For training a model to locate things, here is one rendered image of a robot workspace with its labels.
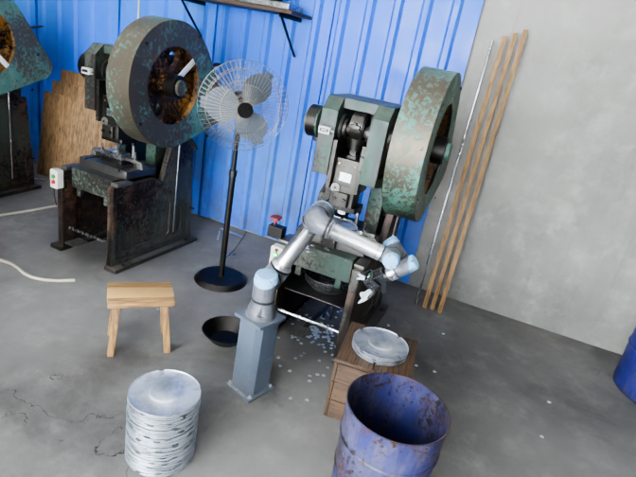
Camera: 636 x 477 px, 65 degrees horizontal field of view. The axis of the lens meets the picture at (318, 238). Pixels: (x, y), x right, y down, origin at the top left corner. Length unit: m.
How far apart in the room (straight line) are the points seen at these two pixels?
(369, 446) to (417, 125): 1.43
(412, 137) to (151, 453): 1.78
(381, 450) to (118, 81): 2.49
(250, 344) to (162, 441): 0.63
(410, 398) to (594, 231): 2.25
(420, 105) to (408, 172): 0.32
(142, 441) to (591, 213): 3.25
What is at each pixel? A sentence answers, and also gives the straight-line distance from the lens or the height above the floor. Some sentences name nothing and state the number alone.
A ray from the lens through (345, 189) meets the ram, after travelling 2.92.
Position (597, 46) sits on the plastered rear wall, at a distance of 3.96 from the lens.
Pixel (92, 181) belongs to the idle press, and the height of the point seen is 0.59.
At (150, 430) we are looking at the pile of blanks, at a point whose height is 0.24.
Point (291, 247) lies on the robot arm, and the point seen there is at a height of 0.81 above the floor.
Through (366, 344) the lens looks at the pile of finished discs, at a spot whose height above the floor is 0.39.
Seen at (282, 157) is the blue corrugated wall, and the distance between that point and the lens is 4.41.
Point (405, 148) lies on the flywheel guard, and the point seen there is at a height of 1.36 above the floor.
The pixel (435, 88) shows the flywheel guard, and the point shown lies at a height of 1.65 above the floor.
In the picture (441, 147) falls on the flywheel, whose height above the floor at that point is 1.36.
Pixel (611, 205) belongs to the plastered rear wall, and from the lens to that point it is 4.06.
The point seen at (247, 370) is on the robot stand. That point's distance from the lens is 2.62.
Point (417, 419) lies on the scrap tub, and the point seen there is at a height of 0.31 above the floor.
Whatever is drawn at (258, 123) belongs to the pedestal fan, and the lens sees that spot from 3.32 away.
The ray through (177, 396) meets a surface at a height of 0.32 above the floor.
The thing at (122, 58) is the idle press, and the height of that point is 1.48.
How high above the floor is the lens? 1.74
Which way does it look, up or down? 21 degrees down
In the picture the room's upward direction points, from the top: 11 degrees clockwise
